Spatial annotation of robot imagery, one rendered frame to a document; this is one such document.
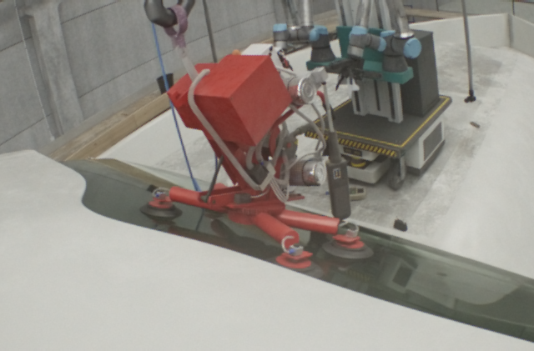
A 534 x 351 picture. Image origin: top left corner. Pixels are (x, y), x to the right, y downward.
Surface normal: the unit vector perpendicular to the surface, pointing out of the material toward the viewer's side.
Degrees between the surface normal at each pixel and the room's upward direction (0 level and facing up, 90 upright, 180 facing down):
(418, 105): 90
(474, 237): 18
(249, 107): 90
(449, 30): 90
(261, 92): 90
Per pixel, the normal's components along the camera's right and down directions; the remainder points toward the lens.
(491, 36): 0.23, 0.44
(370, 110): -0.65, 0.47
